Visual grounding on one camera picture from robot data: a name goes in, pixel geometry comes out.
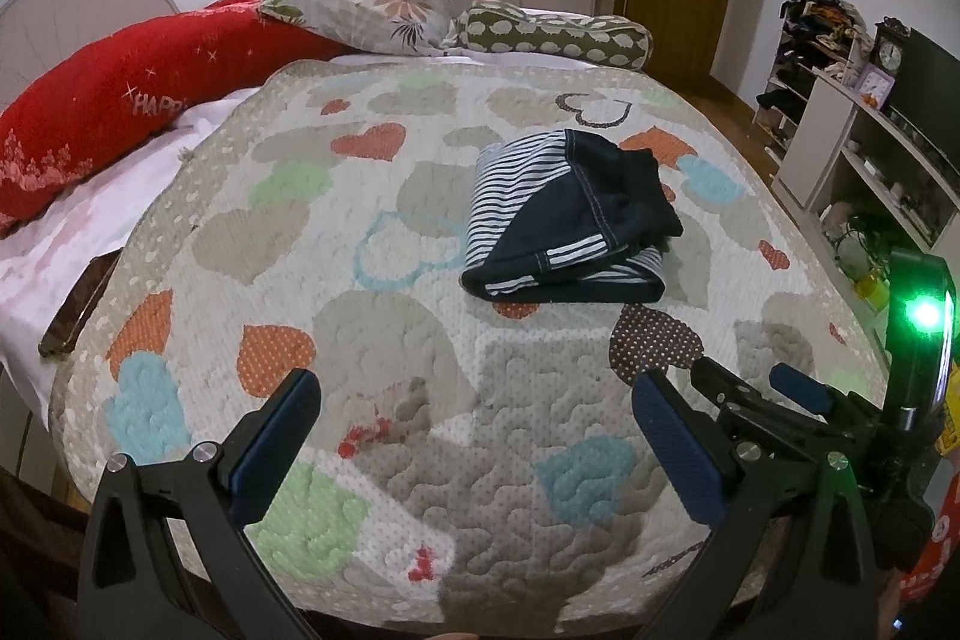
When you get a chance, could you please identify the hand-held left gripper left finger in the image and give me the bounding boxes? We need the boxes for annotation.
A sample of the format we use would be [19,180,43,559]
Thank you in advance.
[75,368,323,640]

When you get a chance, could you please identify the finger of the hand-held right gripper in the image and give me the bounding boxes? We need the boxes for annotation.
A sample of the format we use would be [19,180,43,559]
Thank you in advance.
[690,357,865,455]
[771,362,880,432]

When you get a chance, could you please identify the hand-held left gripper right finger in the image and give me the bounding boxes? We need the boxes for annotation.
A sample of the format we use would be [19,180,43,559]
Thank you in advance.
[632,370,880,640]

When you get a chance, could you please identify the navy striped pants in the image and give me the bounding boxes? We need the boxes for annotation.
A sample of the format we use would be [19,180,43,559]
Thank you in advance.
[459,128,685,305]

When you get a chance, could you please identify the yellow cardboard box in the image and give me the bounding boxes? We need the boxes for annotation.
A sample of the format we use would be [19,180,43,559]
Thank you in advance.
[941,362,960,453]

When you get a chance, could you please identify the yellow green box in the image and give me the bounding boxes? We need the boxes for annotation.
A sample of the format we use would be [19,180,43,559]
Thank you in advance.
[855,271,895,311]

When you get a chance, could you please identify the grey round appliance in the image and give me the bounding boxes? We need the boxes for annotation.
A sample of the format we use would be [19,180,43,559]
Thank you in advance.
[836,227,886,281]

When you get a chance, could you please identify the pink container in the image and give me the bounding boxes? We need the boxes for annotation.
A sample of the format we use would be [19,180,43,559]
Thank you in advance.
[821,201,856,240]

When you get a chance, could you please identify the heart patterned quilt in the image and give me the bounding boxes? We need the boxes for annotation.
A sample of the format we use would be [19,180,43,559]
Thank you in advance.
[49,62,893,618]

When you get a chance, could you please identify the red bag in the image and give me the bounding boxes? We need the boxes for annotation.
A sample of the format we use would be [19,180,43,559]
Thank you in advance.
[900,512,960,611]

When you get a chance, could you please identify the white shelf cabinet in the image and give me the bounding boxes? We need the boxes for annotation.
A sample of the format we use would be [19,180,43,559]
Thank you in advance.
[772,66,960,326]

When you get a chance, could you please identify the black television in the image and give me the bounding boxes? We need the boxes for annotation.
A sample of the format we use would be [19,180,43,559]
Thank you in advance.
[889,29,960,180]

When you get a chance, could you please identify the dark mantel clock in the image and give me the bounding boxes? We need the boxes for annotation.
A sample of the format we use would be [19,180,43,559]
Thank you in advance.
[874,16,911,86]

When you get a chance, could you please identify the long red pillow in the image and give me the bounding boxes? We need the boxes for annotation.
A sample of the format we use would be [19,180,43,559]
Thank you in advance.
[0,0,350,236]

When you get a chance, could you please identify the green patterned bolster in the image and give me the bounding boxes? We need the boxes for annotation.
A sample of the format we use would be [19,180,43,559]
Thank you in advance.
[454,6,653,71]

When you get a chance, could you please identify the floral pillow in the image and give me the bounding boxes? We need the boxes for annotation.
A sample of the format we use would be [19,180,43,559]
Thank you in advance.
[259,0,481,58]

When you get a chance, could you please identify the round padded headboard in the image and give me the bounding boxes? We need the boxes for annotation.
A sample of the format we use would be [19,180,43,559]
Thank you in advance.
[0,0,181,109]

